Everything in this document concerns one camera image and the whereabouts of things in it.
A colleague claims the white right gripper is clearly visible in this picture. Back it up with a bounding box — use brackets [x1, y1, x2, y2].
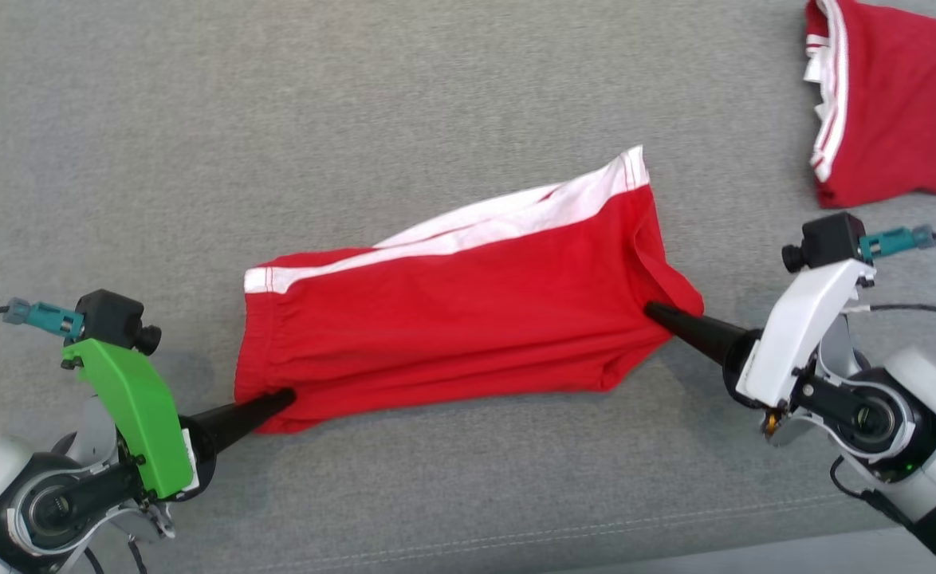
[644, 259, 875, 409]

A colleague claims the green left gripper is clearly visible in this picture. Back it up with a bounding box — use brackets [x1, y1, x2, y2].
[61, 339, 297, 499]

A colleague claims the red shorts white side stripe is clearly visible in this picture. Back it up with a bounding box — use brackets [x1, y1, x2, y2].
[233, 145, 706, 435]

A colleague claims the red basketball jersey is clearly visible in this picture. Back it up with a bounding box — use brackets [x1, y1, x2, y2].
[801, 0, 936, 210]

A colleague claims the grey fabric sofa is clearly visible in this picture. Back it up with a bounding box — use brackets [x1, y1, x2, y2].
[0, 0, 936, 574]

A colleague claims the teal right camera connector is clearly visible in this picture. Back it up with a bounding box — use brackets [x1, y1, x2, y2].
[859, 225, 936, 262]

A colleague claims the teal camera connector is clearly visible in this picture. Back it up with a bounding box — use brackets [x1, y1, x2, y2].
[859, 225, 936, 262]
[3, 297, 86, 340]

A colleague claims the teal left camera connector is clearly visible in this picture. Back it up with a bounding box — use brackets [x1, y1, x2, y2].
[3, 297, 86, 340]

